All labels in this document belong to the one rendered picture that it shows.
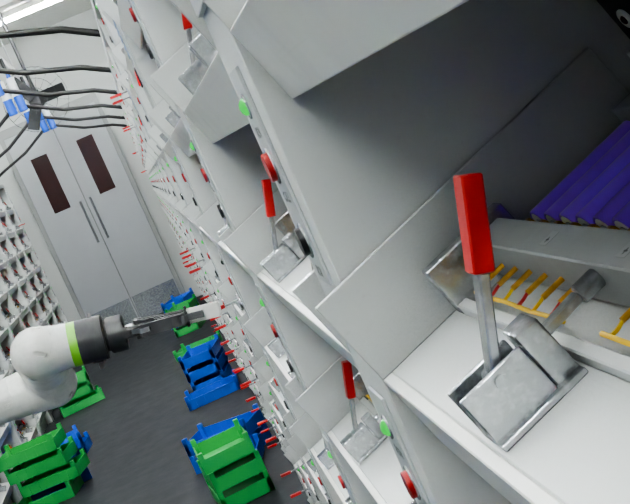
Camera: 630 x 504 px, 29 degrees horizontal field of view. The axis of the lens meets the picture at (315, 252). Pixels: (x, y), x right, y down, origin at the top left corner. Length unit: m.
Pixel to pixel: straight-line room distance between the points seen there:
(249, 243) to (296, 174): 0.70
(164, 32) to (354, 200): 0.72
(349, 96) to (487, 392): 0.22
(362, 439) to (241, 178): 0.31
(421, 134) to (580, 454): 0.26
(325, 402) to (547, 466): 0.94
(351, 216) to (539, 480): 0.24
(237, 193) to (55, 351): 1.27
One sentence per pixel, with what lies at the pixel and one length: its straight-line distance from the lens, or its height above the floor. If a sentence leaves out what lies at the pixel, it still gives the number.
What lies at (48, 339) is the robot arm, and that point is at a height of 1.00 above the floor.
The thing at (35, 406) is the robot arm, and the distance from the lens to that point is 2.65.
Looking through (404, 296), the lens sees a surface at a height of 1.11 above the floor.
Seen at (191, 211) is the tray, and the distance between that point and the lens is 2.70.
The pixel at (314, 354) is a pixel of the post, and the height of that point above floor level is 0.97.
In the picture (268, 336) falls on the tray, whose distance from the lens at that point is 2.02.
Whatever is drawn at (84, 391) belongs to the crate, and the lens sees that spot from 8.40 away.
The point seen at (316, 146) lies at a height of 1.19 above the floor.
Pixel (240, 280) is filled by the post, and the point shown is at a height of 1.00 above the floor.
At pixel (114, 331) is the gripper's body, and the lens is 2.52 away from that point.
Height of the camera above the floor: 1.21
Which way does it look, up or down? 6 degrees down
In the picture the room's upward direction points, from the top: 24 degrees counter-clockwise
